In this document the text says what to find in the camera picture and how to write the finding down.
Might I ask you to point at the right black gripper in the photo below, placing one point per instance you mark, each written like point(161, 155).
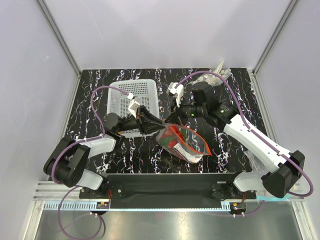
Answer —
point(176, 112)

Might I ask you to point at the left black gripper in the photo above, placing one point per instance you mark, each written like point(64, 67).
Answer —
point(146, 122)

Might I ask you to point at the red strawberry bunch with leaves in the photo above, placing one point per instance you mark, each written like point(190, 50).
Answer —
point(172, 135)

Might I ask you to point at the clear zip bag orange zipper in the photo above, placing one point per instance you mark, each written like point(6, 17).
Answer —
point(195, 144)

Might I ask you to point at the red orange papaya slice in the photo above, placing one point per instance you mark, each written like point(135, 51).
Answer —
point(185, 153)

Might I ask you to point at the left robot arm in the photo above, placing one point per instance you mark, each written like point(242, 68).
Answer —
point(67, 163)

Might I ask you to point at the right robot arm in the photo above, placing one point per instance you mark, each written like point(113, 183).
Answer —
point(282, 168)

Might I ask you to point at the clear bag of white pieces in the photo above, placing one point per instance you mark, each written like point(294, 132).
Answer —
point(213, 80)

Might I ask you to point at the white plastic basket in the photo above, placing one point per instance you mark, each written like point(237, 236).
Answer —
point(127, 100)

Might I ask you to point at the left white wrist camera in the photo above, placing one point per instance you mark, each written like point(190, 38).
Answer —
point(134, 104)

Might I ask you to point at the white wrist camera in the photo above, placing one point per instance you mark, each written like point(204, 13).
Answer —
point(134, 104)
point(176, 90)

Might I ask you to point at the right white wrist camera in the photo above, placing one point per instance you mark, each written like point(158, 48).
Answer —
point(176, 90)

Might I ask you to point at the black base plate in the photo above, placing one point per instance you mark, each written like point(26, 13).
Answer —
point(171, 189)

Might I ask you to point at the left aluminium frame post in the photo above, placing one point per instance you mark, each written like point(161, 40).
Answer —
point(58, 35)

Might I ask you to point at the aluminium frame post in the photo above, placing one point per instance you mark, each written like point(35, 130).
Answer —
point(275, 35)
point(58, 35)

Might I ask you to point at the white slotted cable duct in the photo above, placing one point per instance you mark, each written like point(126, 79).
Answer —
point(116, 206)

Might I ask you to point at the right aluminium frame post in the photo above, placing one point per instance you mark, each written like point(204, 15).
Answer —
point(275, 35)

